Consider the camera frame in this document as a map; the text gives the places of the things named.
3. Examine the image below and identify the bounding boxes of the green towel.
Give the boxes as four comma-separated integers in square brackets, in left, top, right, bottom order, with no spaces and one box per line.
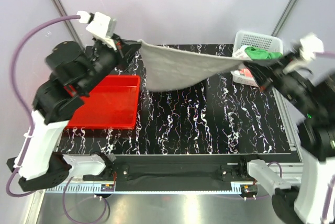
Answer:
[244,46,283,60]

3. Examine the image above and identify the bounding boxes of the grey towel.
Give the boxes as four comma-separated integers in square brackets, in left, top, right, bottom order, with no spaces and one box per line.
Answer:
[138,40,243,92]

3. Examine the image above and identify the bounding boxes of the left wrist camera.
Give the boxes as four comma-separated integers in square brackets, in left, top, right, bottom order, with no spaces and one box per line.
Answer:
[86,12,117,50]

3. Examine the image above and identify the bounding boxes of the pink towel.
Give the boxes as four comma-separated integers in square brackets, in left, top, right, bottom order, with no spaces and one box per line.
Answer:
[235,69,253,78]

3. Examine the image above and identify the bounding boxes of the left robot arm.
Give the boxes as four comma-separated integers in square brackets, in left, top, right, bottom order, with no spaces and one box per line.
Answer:
[7,35,141,195]

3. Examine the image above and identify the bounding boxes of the white towel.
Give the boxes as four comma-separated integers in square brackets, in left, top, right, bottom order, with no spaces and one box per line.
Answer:
[232,46,250,59]

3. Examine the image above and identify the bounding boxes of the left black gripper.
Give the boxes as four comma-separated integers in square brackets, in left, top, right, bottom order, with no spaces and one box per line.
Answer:
[77,31,141,94]

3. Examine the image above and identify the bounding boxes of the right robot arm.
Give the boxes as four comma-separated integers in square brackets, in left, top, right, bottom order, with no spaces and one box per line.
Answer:
[237,53,334,223]

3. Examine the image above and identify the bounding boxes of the left aluminium frame post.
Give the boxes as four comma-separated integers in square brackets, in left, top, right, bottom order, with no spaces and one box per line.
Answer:
[51,0,84,49]

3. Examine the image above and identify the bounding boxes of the aluminium frame post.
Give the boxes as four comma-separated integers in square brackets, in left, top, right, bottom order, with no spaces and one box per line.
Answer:
[271,0,299,37]
[51,0,84,49]

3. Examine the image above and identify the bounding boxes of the right aluminium frame post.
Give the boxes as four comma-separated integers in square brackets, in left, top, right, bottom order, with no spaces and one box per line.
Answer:
[271,0,299,37]

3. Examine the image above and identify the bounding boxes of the white plastic basket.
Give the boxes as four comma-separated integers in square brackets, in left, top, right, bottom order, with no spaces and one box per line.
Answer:
[231,31,283,87]

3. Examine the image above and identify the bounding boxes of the red plastic tray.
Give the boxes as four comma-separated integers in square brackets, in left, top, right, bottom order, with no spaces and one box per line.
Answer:
[67,75,141,130]

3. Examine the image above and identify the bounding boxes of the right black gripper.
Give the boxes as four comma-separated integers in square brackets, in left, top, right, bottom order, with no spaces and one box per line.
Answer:
[244,49,323,116]

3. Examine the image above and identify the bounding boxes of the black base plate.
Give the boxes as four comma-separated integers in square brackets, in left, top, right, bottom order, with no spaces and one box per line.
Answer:
[83,154,298,193]

